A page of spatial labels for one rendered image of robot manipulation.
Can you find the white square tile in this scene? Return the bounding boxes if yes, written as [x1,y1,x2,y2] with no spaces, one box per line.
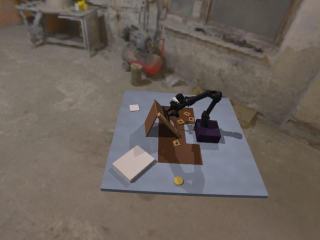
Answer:
[129,104,140,112]

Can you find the olive-yellow flat round disc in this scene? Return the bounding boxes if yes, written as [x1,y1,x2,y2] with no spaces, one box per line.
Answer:
[174,176,183,186]

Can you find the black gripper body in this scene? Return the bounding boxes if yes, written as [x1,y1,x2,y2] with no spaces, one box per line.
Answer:
[172,103,183,118]

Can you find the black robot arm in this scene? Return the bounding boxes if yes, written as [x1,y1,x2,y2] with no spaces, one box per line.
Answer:
[170,90,222,128]

